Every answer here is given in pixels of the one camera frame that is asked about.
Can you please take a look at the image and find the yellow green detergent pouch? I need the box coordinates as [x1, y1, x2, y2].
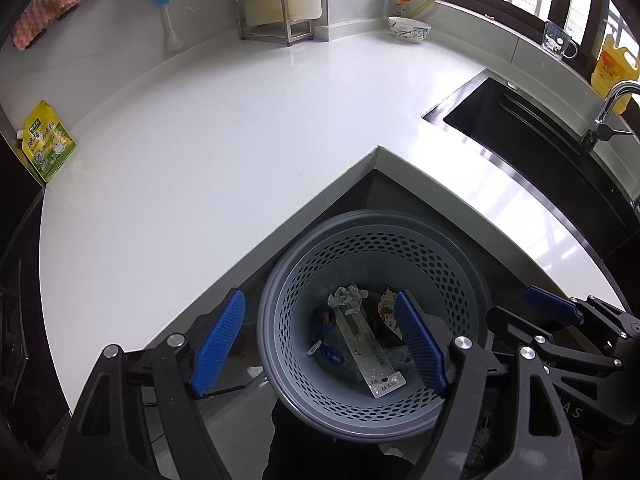
[17, 100, 76, 183]

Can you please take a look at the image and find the black stove top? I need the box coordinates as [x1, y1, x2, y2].
[1, 140, 68, 456]

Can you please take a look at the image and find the grey perforated trash basket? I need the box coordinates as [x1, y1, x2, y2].
[257, 210, 492, 442]

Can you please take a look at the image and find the clear glass mug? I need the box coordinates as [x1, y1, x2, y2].
[541, 21, 579, 61]

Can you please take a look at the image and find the black kitchen sink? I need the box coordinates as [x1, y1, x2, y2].
[423, 70, 639, 310]

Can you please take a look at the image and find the chrome faucet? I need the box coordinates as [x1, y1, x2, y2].
[580, 80, 640, 152]

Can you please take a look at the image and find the white bottle brush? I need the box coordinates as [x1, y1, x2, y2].
[155, 0, 183, 53]

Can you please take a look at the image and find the knife blister package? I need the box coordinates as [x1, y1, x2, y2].
[334, 307, 406, 399]

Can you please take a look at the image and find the red white snack wrapper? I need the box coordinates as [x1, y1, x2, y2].
[376, 287, 402, 340]

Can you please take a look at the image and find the white patterned ceramic bowl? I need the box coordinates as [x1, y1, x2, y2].
[387, 16, 431, 44]

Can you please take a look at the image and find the steel cutting board rack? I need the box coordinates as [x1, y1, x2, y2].
[234, 0, 314, 47]

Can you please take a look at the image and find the blue lanyard strap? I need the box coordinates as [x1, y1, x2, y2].
[305, 303, 350, 369]

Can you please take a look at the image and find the clear plastic wrap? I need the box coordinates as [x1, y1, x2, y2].
[383, 346, 414, 374]

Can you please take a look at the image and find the pink sponge cloth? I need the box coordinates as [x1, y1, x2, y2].
[11, 0, 81, 51]

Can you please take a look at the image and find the yellow oil jug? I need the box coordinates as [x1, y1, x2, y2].
[590, 35, 639, 99]

